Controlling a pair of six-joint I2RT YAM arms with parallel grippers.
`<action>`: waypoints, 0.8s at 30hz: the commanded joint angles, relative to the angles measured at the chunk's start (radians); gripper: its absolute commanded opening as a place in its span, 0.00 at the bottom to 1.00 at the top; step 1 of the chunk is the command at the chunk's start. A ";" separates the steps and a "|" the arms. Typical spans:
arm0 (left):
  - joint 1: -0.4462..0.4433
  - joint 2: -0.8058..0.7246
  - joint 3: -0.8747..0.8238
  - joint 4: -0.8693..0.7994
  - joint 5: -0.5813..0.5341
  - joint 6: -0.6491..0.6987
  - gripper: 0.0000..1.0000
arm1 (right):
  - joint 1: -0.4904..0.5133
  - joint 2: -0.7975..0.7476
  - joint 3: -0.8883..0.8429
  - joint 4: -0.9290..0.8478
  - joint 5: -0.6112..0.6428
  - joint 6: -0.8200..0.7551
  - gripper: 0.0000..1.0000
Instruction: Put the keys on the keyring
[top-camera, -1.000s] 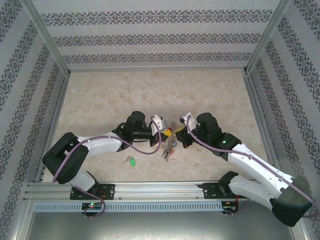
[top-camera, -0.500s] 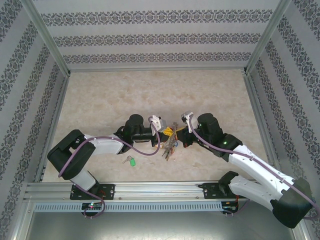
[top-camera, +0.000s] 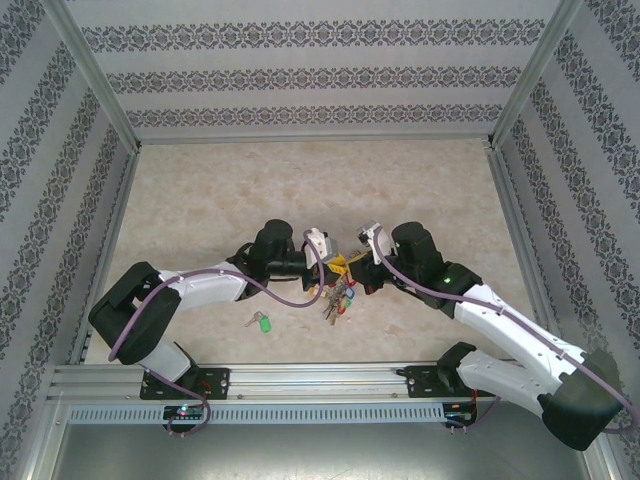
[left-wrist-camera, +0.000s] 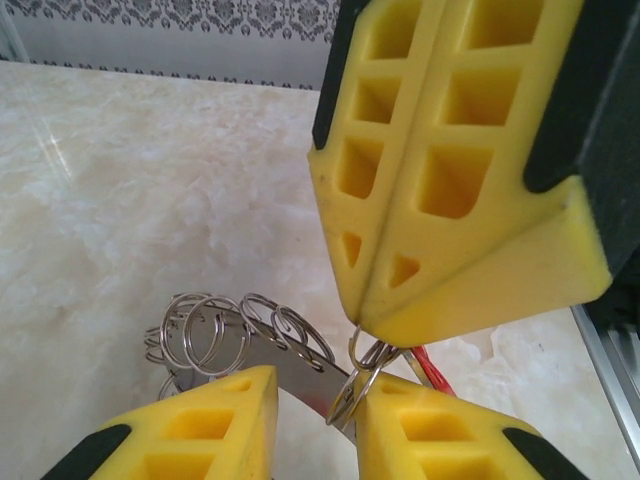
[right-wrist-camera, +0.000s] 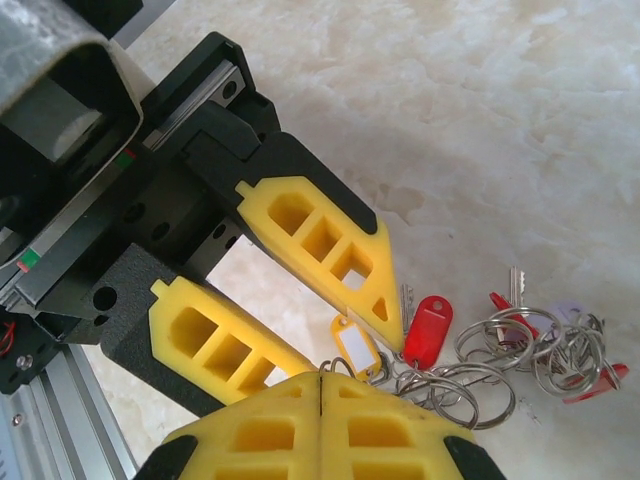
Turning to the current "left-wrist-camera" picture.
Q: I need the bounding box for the key with red tag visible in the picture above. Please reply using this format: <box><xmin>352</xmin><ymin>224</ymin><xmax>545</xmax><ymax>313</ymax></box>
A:
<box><xmin>348</xmin><ymin>323</ymin><xmax>456</xmax><ymax>401</ymax></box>

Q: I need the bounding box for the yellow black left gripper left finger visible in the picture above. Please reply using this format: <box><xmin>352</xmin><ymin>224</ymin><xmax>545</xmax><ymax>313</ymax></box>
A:
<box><xmin>39</xmin><ymin>364</ymin><xmax>279</xmax><ymax>480</ymax></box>

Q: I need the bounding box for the silver split ring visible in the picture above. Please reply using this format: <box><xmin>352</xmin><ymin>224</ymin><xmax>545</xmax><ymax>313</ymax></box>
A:
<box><xmin>270</xmin><ymin>304</ymin><xmax>330</xmax><ymax>373</ymax></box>
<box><xmin>325</xmin><ymin>367</ymin><xmax>384</xmax><ymax>428</ymax></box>
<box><xmin>238</xmin><ymin>291</ymin><xmax>284</xmax><ymax>347</ymax></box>
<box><xmin>182</xmin><ymin>296</ymin><xmax>252</xmax><ymax>376</ymax></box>
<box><xmin>157</xmin><ymin>368</ymin><xmax>195</xmax><ymax>402</ymax></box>
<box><xmin>163</xmin><ymin>291</ymin><xmax>224</xmax><ymax>364</ymax></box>

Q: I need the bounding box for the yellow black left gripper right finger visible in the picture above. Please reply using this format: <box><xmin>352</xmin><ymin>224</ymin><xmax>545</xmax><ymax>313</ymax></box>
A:
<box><xmin>356</xmin><ymin>372</ymin><xmax>592</xmax><ymax>480</ymax></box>

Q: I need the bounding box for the silver perforated keyring disc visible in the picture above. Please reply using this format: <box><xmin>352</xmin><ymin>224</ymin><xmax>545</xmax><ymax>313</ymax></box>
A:
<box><xmin>167</xmin><ymin>299</ymin><xmax>362</xmax><ymax>451</ymax></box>

